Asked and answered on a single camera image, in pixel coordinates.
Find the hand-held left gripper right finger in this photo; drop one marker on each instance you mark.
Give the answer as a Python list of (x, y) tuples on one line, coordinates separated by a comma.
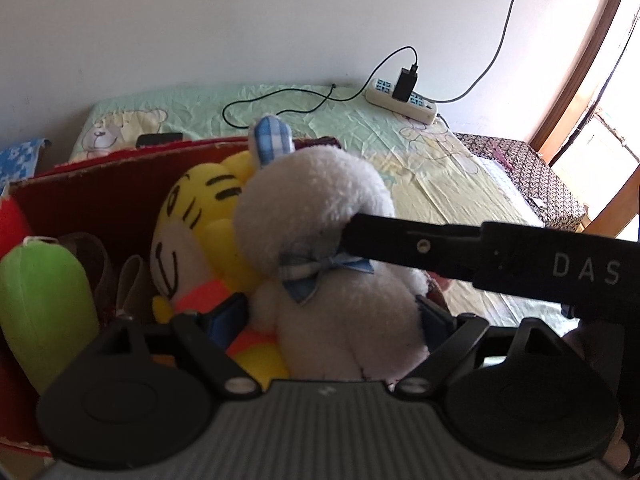
[(432, 317)]

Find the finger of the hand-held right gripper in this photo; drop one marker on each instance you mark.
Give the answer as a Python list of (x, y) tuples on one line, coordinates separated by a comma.
[(400, 242)]

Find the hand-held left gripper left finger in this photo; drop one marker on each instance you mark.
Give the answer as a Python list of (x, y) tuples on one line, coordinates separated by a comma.
[(227, 317)]

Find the large white plush rabbit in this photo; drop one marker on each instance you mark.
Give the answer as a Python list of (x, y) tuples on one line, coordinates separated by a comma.
[(325, 195)]

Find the yellow tiger plush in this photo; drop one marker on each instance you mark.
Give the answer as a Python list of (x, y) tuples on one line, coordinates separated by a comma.
[(200, 220)]

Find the red cardboard box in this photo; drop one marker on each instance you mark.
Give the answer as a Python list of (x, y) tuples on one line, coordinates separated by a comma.
[(100, 200)]

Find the green printed bed sheet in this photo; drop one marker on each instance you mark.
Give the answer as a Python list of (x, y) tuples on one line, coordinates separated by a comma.
[(350, 130)]

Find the white power strip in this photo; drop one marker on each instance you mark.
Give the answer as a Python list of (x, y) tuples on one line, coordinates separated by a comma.
[(425, 110)]

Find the brown fabric item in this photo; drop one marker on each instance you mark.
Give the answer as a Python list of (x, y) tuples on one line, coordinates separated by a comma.
[(90, 255)]

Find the green plush toy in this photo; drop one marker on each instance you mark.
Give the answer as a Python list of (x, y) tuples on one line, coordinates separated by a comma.
[(45, 300)]

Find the black phone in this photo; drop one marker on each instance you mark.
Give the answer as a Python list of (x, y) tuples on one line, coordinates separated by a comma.
[(160, 140)]

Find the blue patterned cloth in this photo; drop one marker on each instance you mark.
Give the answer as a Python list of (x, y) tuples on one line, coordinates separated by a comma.
[(20, 157)]

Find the wooden window frame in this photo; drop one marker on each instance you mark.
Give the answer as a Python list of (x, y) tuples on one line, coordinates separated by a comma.
[(575, 90)]

